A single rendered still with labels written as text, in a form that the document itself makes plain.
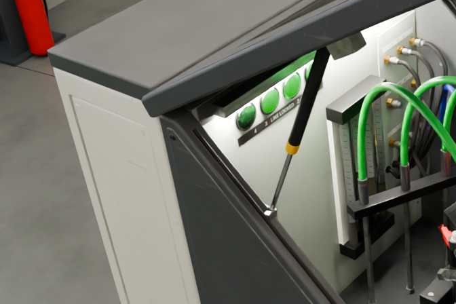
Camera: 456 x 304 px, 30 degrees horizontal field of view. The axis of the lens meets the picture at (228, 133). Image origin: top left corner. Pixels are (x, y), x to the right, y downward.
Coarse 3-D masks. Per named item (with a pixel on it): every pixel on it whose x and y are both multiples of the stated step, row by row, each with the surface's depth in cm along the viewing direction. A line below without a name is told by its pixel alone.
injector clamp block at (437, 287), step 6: (432, 282) 160; (438, 282) 160; (444, 282) 160; (450, 282) 159; (426, 288) 159; (432, 288) 159; (438, 288) 158; (444, 288) 158; (450, 288) 158; (420, 294) 158; (426, 294) 158; (432, 294) 157; (438, 294) 157; (444, 294) 157; (450, 294) 159; (420, 300) 158; (426, 300) 157; (432, 300) 156; (438, 300) 156; (444, 300) 158; (450, 300) 159
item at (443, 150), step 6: (450, 102) 157; (450, 108) 158; (444, 114) 160; (450, 114) 159; (444, 120) 160; (450, 120) 160; (444, 126) 161; (444, 150) 164; (444, 156) 165; (450, 156) 165; (444, 162) 165; (450, 162) 166; (444, 168) 166; (450, 168) 167; (444, 174) 167
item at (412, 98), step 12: (384, 84) 139; (396, 84) 136; (372, 96) 145; (408, 96) 133; (420, 108) 130; (360, 120) 152; (432, 120) 128; (360, 132) 154; (444, 132) 127; (360, 144) 155; (444, 144) 127; (360, 156) 157; (360, 168) 159; (360, 180) 160
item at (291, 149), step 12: (324, 48) 102; (324, 60) 104; (312, 72) 106; (324, 72) 106; (312, 84) 107; (312, 96) 109; (300, 108) 112; (312, 108) 112; (300, 120) 113; (300, 132) 115; (288, 144) 117; (300, 144) 118; (288, 156) 120; (276, 192) 127; (276, 216) 131
